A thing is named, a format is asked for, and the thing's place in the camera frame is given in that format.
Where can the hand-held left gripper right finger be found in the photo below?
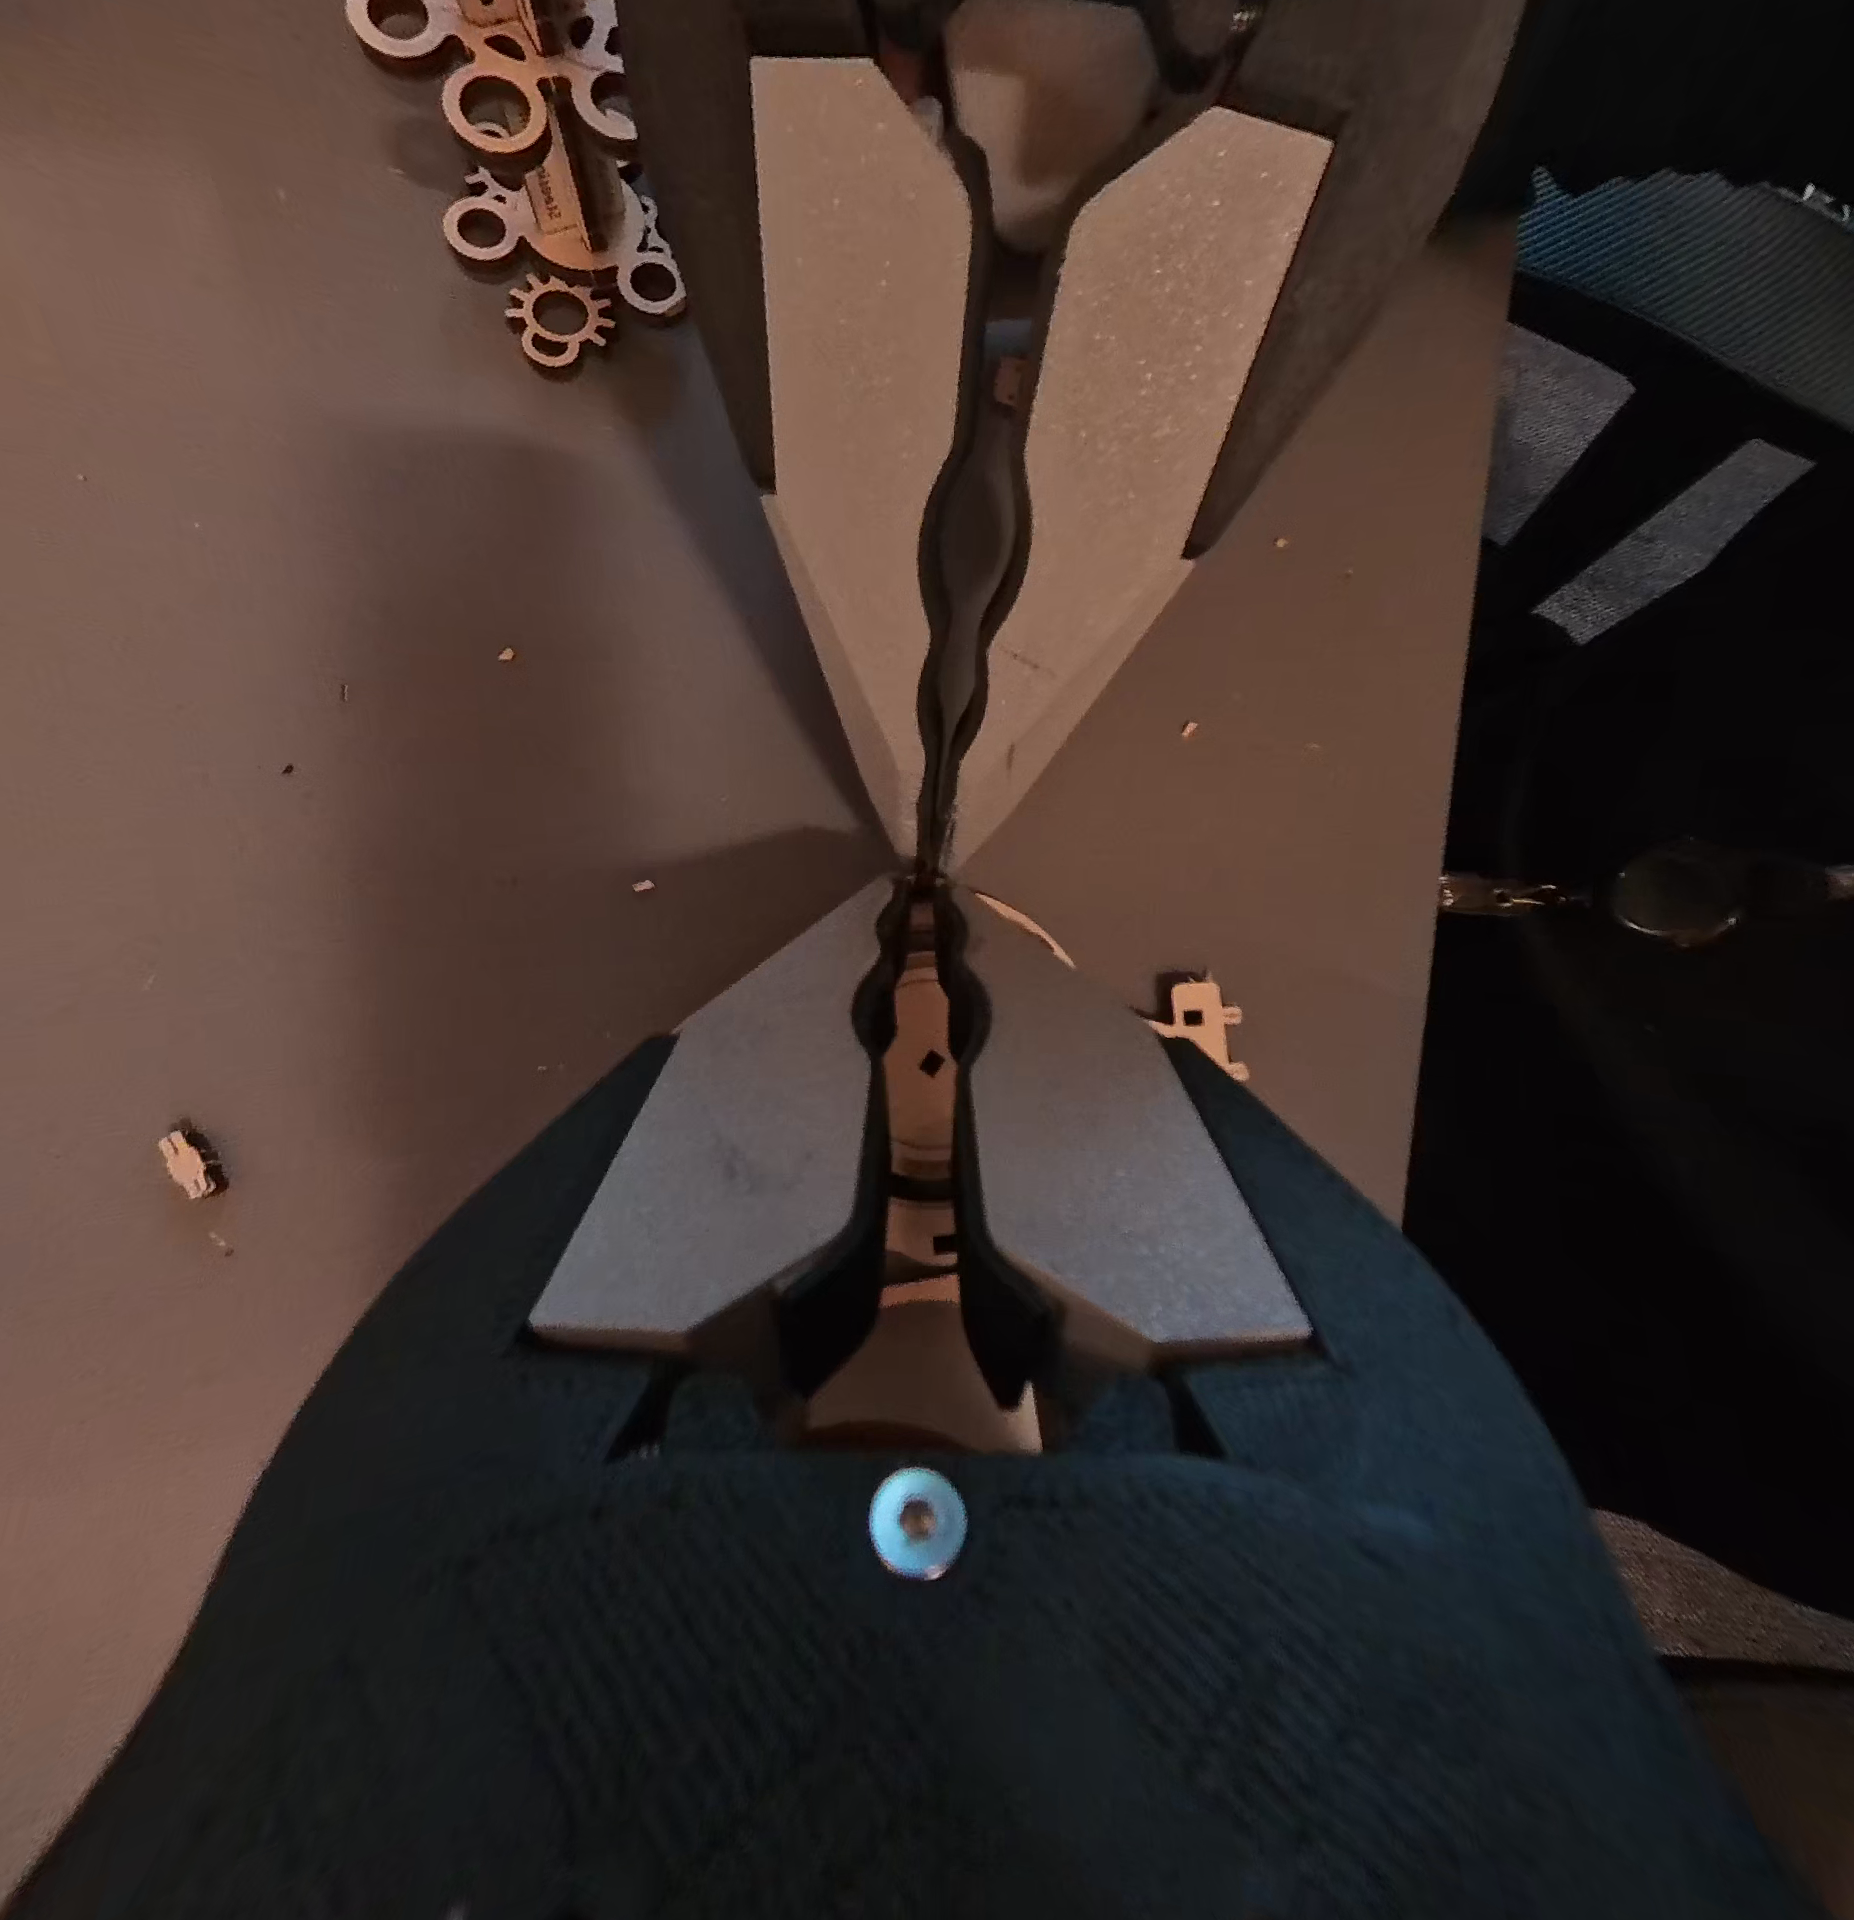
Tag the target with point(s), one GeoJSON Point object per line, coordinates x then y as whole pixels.
{"type": "Point", "coordinates": [1123, 1185]}

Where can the small wooden offcut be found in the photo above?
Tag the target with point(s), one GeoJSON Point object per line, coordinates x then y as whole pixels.
{"type": "Point", "coordinates": [192, 1163]}

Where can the small rectangular wooden piece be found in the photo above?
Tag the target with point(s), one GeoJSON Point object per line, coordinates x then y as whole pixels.
{"type": "Point", "coordinates": [1204, 1020]}

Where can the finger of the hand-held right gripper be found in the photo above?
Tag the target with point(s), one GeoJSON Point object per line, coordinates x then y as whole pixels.
{"type": "Point", "coordinates": [1166, 374]}
{"type": "Point", "coordinates": [852, 374]}

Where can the wooden model piece with rings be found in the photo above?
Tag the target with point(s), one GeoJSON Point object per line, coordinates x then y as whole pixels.
{"type": "Point", "coordinates": [544, 181]}

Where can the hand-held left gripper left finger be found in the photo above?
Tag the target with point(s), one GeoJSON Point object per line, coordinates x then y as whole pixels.
{"type": "Point", "coordinates": [717, 1185]}

